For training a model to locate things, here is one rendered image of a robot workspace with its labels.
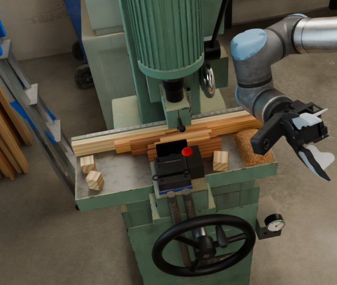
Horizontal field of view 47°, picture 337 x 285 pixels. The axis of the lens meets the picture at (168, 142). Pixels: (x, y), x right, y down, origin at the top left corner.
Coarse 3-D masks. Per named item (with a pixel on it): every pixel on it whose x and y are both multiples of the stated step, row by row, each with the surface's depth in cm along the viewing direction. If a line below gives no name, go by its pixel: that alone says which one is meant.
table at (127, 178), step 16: (256, 128) 123; (224, 144) 120; (96, 160) 120; (112, 160) 120; (128, 160) 119; (144, 160) 118; (208, 160) 116; (240, 160) 115; (80, 176) 116; (112, 176) 115; (128, 176) 114; (144, 176) 114; (208, 176) 112; (224, 176) 113; (240, 176) 114; (256, 176) 116; (80, 192) 112; (96, 192) 111; (112, 192) 111; (128, 192) 111; (144, 192) 112; (80, 208) 113; (96, 208) 114
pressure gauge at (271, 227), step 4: (268, 216) 125; (272, 216) 124; (276, 216) 124; (280, 216) 125; (268, 220) 124; (272, 220) 123; (276, 220) 123; (280, 220) 123; (268, 224) 124; (272, 224) 124; (276, 224) 125; (280, 224) 125; (284, 224) 125; (268, 228) 126; (272, 228) 126; (276, 228) 126; (280, 228) 127
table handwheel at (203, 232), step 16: (176, 224) 96; (192, 224) 95; (208, 224) 95; (224, 224) 96; (240, 224) 98; (160, 240) 98; (176, 240) 99; (192, 240) 102; (208, 240) 104; (160, 256) 102; (208, 256) 104; (240, 256) 110; (176, 272) 110; (192, 272) 112; (208, 272) 113
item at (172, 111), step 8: (160, 88) 116; (184, 96) 111; (168, 104) 110; (176, 104) 109; (184, 104) 109; (168, 112) 108; (176, 112) 108; (184, 112) 109; (168, 120) 110; (176, 120) 111; (184, 120) 111; (168, 128) 112
